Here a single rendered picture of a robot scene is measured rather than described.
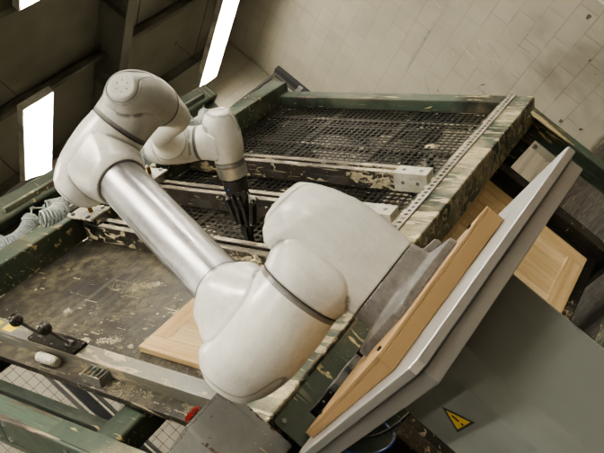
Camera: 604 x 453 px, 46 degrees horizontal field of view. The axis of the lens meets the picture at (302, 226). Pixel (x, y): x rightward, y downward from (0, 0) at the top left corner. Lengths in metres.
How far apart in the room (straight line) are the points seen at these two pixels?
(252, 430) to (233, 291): 0.30
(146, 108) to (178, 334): 0.71
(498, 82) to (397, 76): 1.19
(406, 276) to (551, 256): 1.82
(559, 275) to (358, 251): 1.81
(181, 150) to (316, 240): 1.02
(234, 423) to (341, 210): 0.46
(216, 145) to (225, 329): 0.98
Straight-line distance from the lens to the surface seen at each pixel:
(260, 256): 2.16
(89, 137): 1.57
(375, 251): 1.12
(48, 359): 2.10
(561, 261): 2.94
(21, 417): 1.90
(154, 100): 1.56
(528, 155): 7.42
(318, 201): 1.14
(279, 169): 2.77
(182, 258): 1.31
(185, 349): 1.94
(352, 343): 1.82
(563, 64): 7.29
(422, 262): 1.15
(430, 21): 7.68
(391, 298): 1.12
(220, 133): 2.06
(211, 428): 1.35
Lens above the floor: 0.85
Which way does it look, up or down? 7 degrees up
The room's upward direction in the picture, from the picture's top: 50 degrees counter-clockwise
